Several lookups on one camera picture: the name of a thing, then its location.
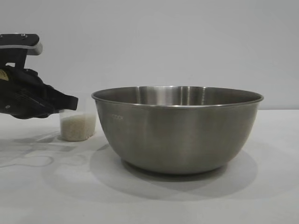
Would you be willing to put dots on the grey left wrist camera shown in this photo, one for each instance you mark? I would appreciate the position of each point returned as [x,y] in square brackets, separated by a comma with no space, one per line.
[18,42]

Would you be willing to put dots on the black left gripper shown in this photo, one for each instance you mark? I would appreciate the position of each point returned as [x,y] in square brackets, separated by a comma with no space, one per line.
[21,78]

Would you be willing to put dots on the stainless steel mixing bowl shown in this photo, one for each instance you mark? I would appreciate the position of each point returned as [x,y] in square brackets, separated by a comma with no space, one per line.
[177,130]

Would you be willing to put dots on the clear plastic measuring cup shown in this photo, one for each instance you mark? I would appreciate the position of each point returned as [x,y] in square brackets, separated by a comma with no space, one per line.
[86,109]

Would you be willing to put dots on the white tablecloth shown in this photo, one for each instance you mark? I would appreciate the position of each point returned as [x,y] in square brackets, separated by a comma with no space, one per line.
[70,198]

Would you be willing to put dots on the white rice grains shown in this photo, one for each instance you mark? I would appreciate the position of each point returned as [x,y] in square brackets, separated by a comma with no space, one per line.
[78,128]

